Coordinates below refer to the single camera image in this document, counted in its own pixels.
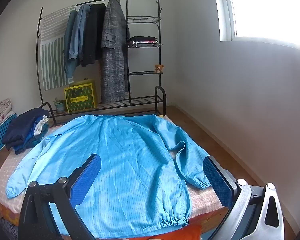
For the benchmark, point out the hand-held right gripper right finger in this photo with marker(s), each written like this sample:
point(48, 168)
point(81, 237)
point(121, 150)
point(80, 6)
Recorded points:
point(217, 180)

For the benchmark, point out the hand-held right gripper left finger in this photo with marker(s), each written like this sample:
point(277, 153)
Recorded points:
point(86, 177)

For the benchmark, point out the light blue striped jacket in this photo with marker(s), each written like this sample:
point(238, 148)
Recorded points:
point(130, 167)

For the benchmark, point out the pile of folded clothes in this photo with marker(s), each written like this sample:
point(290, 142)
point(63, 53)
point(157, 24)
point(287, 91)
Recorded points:
point(20, 127)

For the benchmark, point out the folded dark clothes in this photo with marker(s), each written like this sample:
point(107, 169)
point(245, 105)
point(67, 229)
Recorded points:
point(142, 40)

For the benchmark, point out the black metal clothes rack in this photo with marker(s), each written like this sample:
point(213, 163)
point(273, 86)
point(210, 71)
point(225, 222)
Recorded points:
point(143, 19)

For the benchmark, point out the checked bed blanket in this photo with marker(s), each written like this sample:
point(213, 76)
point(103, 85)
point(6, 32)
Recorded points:
point(210, 200)

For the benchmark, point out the small potted plant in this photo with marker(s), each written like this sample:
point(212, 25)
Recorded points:
point(60, 106)

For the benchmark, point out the yellow green patterned box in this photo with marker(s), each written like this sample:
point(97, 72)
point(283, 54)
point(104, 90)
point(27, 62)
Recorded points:
point(81, 97)

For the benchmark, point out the light floral cloth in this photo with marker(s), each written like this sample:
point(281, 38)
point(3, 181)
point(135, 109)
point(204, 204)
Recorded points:
point(1, 107)

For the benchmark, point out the grey plaid coat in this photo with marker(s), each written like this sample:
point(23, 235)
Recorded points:
point(113, 67)

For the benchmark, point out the brown teddy bear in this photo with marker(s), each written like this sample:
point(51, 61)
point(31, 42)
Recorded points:
point(159, 68)

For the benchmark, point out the black coat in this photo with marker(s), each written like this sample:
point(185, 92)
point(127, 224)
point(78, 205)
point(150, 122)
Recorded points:
point(92, 35)

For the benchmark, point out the window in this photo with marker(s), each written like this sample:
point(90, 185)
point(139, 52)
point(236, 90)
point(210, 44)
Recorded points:
point(265, 10)

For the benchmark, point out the striped wall hanging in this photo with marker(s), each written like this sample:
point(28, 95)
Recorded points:
point(52, 62)

